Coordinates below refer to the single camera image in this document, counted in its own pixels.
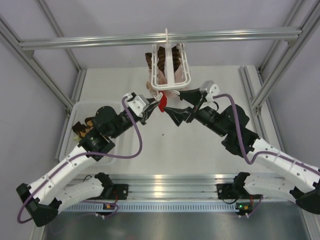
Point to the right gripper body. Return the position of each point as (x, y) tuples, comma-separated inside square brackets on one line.
[(195, 110)]

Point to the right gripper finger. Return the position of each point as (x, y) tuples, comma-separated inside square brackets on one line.
[(179, 115), (193, 97)]

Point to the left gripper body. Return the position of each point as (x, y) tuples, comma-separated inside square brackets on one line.
[(140, 118)]

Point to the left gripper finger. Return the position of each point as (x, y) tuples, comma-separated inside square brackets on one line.
[(152, 102), (148, 112)]

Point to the red sock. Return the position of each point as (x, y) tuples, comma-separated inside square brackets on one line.
[(163, 102)]

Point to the white plastic sock hanger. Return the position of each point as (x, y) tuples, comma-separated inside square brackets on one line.
[(168, 60)]

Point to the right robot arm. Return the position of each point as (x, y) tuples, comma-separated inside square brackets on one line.
[(299, 182)]

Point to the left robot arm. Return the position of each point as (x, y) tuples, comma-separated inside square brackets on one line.
[(72, 165)]

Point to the cream patterned sock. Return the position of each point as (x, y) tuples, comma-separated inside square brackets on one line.
[(154, 93)]

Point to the pink sock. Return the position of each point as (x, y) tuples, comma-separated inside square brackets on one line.
[(177, 80)]

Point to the brown striped sock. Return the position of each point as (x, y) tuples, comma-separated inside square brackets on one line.
[(148, 58)]

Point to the white plastic bin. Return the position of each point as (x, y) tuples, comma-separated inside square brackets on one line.
[(97, 125)]

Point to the aluminium crossbar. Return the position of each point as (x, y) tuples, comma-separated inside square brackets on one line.
[(263, 34)]

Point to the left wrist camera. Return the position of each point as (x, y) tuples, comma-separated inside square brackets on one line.
[(129, 100)]

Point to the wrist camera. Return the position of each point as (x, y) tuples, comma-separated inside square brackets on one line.
[(210, 90), (129, 100)]

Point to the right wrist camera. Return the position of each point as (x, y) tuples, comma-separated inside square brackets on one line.
[(210, 90)]

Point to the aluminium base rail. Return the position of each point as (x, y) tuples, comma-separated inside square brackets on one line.
[(141, 187)]

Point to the perforated cable duct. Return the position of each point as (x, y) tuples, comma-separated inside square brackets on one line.
[(168, 207)]

